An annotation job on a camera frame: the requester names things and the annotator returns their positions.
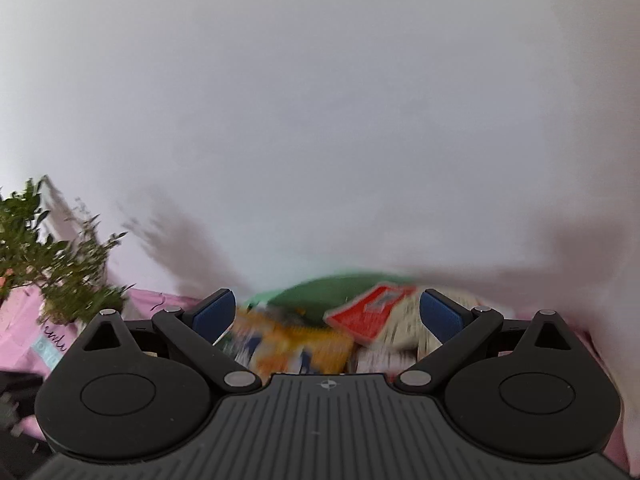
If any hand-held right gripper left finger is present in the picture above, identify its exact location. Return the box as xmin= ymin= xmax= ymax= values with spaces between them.
xmin=75 ymin=287 xmax=263 ymax=394

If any yellow patterned snack packet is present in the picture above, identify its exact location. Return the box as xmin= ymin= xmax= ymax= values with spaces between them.
xmin=227 ymin=307 xmax=356 ymax=376

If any pale pink sachet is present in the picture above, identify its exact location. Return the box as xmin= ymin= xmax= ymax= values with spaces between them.
xmin=352 ymin=345 xmax=416 ymax=376

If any green plastic bowl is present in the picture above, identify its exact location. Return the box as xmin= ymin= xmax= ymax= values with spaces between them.
xmin=242 ymin=272 xmax=416 ymax=326

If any fine-leaf plant in white cup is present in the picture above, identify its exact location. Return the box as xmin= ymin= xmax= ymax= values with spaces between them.
xmin=35 ymin=200 xmax=133 ymax=326

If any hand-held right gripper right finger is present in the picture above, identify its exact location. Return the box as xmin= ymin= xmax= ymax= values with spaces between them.
xmin=394 ymin=287 xmax=582 ymax=393

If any pink printed tablecloth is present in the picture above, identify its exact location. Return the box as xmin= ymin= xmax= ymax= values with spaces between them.
xmin=0 ymin=282 xmax=631 ymax=473

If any red white barcode snack packet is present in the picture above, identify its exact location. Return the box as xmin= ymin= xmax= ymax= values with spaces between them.
xmin=322 ymin=282 xmax=421 ymax=348

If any broad-leaf plant in glass jar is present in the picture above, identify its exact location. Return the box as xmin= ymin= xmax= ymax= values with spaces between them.
xmin=0 ymin=177 xmax=51 ymax=306

